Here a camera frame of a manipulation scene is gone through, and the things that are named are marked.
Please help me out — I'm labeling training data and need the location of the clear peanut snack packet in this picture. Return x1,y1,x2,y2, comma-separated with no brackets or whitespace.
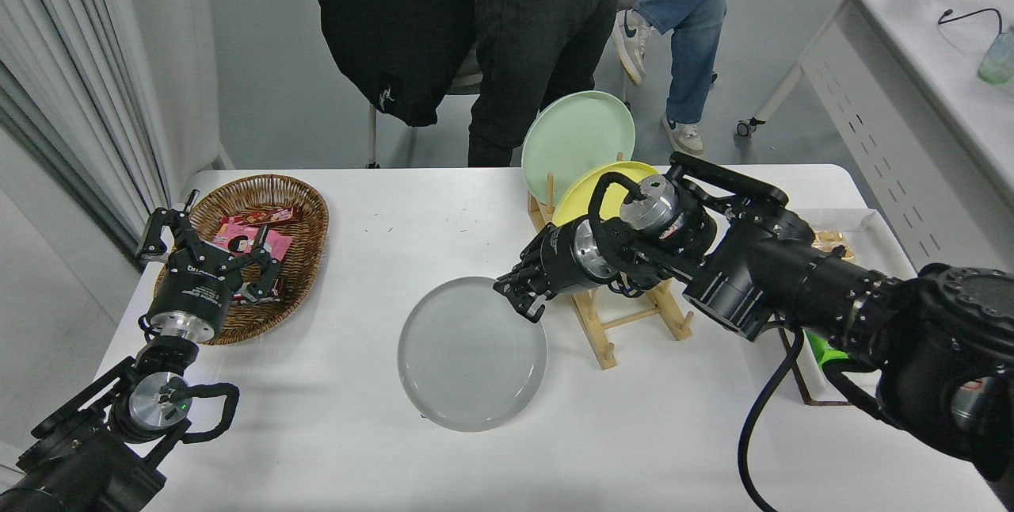
812,228,856,259

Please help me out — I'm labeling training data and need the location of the white tray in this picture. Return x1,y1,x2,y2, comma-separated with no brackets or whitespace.
780,208,912,406

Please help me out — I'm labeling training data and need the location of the wooden plate rack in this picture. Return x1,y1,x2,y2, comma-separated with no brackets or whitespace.
527,151,696,371

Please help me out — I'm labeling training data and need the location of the black cable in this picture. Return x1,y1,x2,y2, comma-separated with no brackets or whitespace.
938,7,1004,33

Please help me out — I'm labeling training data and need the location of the grey chair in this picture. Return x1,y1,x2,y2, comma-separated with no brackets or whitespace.
366,44,486,170

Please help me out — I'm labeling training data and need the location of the white curtain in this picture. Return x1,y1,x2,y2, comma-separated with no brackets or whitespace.
0,0,171,259

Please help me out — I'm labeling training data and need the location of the dark red snack bar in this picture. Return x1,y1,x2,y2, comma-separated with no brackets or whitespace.
230,277,288,305

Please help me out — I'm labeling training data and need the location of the yellow plate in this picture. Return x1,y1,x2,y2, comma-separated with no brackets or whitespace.
552,161,662,227

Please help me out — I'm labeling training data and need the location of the pale green glass jar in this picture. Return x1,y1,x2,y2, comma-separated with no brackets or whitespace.
977,27,1014,85

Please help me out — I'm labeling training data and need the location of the standing person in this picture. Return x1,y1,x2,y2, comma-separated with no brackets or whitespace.
467,0,627,168

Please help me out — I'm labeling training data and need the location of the green snack packet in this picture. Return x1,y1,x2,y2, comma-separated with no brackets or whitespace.
806,330,848,366

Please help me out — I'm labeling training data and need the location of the seated person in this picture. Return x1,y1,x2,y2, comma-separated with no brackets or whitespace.
610,0,777,158

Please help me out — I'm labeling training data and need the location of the brown wicker basket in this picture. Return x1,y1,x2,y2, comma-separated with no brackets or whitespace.
153,174,330,347

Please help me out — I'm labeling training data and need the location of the black jacket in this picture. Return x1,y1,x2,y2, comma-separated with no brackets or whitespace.
306,0,482,128

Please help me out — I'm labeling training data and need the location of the grey plate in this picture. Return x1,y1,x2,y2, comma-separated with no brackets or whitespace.
398,276,548,433

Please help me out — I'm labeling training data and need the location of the pink snack packet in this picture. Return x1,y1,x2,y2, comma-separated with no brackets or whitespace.
212,223,292,275

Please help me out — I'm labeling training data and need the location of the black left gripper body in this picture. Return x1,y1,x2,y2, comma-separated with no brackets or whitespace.
146,256,240,331

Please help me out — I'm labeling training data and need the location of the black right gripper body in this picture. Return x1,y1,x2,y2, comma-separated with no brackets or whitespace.
544,220,586,297

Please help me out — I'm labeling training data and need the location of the pale green plate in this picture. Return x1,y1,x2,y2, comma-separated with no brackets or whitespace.
520,90,636,208

